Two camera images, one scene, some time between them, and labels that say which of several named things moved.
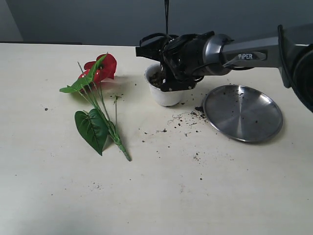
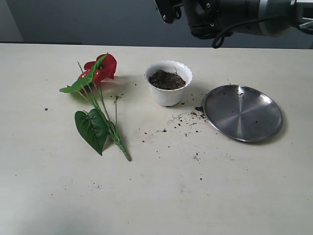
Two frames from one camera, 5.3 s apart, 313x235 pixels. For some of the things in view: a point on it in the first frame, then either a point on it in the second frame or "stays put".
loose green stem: x=115 y=101 stays put
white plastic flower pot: x=164 y=98 stays put
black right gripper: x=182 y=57 → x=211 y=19
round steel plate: x=243 y=112 stays put
